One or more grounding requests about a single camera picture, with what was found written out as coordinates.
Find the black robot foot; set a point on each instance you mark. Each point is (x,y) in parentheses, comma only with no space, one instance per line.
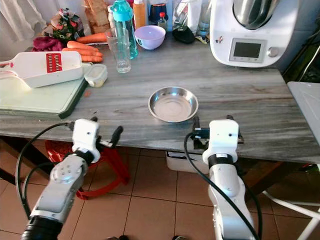
(117,238)
(181,238)

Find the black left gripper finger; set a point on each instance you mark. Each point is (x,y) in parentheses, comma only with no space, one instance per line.
(117,135)

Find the orange squeeze bottle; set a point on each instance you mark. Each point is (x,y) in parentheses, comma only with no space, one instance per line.
(139,15)

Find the orange carrot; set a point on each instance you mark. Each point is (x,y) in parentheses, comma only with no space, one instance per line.
(93,59)
(81,46)
(80,52)
(92,38)

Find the white metal tube frame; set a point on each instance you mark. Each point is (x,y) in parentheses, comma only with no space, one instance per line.
(295,207)

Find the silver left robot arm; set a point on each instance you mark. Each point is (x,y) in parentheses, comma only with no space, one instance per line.
(57,192)

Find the pale green cutting board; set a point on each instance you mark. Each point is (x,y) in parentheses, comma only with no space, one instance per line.
(35,100)

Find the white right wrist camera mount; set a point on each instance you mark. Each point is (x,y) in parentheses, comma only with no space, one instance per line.
(222,137)

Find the round steel plate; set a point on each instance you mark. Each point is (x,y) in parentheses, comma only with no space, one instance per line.
(173,105)

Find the black right robot foot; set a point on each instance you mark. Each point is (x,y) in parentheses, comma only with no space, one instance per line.
(181,238)

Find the red plastic stool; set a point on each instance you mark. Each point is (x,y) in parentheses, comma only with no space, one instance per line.
(112,165)

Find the black left robot foot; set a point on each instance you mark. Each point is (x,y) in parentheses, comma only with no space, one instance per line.
(117,238)

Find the dark blue jar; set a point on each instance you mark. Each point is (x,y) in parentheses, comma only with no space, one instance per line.
(156,12)

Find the lilac plastic bowl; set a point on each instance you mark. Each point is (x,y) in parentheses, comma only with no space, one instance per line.
(149,37)

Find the packed sliced brown bread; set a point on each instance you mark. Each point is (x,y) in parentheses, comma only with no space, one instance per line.
(96,17)

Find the teal water bottle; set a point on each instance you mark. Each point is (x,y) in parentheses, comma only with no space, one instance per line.
(122,12)

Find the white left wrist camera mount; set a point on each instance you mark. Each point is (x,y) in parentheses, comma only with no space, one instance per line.
(86,135)

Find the white curtain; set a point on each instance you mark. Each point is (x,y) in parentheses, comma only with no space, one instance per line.
(20,17)

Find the white side table top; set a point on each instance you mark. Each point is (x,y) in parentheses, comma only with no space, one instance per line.
(307,102)

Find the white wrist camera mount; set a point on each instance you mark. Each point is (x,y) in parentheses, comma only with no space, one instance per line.
(222,137)
(86,135)

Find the bag of mixed vegetables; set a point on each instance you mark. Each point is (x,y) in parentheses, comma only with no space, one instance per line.
(65,27)

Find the white mandoline slicer red blade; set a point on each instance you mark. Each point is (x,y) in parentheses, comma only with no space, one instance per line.
(30,70)

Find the small clear plastic container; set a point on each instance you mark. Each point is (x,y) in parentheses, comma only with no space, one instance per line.
(95,75)

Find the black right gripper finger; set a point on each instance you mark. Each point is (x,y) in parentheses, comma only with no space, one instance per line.
(195,131)

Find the clear plastic bag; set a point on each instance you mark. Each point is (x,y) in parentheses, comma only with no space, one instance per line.
(187,15)

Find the white plastic storage box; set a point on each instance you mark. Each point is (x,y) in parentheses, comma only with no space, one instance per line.
(182,161)

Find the black pouch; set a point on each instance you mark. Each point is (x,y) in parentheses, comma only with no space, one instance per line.
(184,35)

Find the white food processor steel bowl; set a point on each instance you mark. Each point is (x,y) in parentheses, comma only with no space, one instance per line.
(250,35)

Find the small white bottle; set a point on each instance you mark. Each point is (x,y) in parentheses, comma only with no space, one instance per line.
(109,17)

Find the clear drinking glass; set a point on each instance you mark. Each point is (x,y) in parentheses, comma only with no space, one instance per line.
(118,52)

